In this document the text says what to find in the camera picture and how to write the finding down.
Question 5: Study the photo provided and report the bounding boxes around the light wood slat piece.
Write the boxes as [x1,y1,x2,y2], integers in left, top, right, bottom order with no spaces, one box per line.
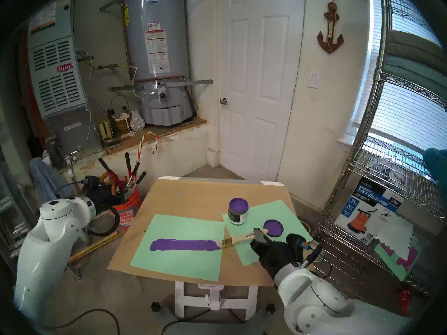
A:
[150,239,220,252]

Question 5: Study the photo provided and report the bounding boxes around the small green paper sheet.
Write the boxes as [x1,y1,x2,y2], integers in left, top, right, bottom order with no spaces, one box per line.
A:
[222,199,313,267]

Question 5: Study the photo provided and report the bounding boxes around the green craft paper scrap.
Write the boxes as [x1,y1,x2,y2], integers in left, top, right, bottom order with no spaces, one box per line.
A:
[374,242,423,282]

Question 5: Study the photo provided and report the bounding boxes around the wooden floor sticks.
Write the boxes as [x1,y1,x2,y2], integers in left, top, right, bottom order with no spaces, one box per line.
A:
[68,231,123,263]

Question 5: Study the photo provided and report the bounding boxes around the white scalloped paper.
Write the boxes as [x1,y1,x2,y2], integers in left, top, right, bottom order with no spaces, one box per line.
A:
[375,215,414,259]

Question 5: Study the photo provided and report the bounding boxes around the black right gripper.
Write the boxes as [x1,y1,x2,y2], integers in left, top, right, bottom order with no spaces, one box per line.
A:
[250,228,303,279]

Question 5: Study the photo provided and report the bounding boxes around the orange plastic bucket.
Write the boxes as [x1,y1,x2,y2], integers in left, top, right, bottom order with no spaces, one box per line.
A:
[112,188,142,231]

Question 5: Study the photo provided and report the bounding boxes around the striped candy cane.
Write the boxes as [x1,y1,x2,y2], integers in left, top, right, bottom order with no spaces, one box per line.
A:
[138,131,159,164]

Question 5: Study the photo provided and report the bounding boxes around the aluminium ladder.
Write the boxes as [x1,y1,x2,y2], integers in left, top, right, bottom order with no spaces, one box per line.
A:
[0,146,39,268]

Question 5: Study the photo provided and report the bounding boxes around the chrome wire shelf rack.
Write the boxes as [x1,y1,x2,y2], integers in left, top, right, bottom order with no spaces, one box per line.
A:
[314,0,447,333]

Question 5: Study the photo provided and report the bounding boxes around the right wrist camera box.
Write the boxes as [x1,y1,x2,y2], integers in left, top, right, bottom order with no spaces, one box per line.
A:
[286,233,323,266]

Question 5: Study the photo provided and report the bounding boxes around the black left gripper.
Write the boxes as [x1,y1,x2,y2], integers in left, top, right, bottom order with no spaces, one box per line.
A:
[93,185,132,210]

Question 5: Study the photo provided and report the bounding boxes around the purple jar lid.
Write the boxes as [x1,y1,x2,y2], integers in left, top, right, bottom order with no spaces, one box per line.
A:
[264,219,284,238]

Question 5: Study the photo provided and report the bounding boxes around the brown anchor wall decoration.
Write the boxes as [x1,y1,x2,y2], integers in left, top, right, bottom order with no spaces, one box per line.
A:
[317,0,344,54]

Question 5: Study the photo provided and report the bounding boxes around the blue cloth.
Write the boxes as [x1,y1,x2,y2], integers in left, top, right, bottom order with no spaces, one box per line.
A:
[30,157,74,204]

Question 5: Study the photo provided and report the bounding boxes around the brown floor cable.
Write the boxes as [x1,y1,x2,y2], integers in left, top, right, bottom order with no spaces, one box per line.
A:
[45,308,121,335]

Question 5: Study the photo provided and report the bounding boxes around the white grey table frame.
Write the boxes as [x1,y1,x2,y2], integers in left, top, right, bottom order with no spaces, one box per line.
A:
[150,177,285,335]

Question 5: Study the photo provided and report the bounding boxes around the wooden handled paint brush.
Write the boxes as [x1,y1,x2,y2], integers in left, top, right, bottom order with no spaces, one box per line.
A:
[210,229,269,250]

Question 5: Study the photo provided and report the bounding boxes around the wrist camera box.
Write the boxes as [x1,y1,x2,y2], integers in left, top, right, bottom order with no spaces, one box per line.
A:
[81,176,102,195]
[286,233,323,266]

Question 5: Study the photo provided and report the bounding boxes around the orange vertical pipe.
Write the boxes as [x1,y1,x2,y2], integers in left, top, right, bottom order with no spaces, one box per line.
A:
[19,27,46,150]

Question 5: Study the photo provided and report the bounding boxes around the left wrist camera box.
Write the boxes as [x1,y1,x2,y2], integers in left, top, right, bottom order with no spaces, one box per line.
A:
[81,176,102,195]

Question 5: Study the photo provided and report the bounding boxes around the grey water heater tank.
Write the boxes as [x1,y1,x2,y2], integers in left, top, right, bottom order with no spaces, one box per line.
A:
[124,0,194,126]

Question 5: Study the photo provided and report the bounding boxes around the grey green cushion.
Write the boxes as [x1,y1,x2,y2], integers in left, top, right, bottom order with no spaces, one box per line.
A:
[382,53,447,108]
[386,30,446,64]

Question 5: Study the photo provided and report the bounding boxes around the grey metal heater strap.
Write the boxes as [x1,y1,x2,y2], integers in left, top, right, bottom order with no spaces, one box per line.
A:
[108,80,213,91]

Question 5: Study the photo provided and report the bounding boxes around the wicker basket with handle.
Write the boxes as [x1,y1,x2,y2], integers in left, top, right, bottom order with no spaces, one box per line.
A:
[110,95,131,133]

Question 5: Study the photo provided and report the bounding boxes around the purple paint jar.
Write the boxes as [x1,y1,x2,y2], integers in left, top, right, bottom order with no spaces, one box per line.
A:
[228,198,249,225]

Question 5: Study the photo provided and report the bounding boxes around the teal cloth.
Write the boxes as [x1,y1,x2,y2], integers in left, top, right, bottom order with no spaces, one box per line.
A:
[423,148,447,193]

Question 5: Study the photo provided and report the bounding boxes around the white window blinds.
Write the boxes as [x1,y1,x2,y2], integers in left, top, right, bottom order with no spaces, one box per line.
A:
[353,0,447,153]

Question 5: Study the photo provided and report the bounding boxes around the black table cable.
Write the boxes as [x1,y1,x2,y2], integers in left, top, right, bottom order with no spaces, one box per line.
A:
[162,308,210,335]

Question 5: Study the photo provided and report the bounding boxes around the brown wooden ledge board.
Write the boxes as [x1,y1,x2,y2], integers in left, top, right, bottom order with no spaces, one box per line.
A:
[103,117,208,155]

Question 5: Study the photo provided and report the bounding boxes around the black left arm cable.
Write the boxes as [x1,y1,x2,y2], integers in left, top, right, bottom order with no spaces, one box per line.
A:
[87,205,121,237]

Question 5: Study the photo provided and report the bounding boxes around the red black bolt cutter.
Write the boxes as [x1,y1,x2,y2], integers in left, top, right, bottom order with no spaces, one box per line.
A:
[98,158,125,191]

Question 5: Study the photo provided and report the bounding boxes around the utility pump box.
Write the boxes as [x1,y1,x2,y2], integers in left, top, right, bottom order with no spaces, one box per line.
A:
[334,177,405,244]

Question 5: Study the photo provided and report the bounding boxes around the grey bryant furnace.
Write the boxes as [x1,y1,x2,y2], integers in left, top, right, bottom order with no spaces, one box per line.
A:
[27,0,103,153]

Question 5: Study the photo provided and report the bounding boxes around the red plastic object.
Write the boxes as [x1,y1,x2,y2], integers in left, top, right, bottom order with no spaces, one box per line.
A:
[398,286,412,314]

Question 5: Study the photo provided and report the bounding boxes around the foil wrapped object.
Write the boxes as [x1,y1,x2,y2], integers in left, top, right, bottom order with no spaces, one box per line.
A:
[129,110,145,131]

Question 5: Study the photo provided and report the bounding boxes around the large green paper sheet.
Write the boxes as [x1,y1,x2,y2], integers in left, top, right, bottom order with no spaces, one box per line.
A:
[130,214,226,282]

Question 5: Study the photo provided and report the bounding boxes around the white panel door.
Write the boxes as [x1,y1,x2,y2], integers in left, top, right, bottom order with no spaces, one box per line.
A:
[218,0,305,182]

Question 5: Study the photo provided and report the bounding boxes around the magenta craft paper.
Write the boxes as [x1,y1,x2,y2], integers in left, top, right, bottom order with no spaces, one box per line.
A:
[381,244,419,271]

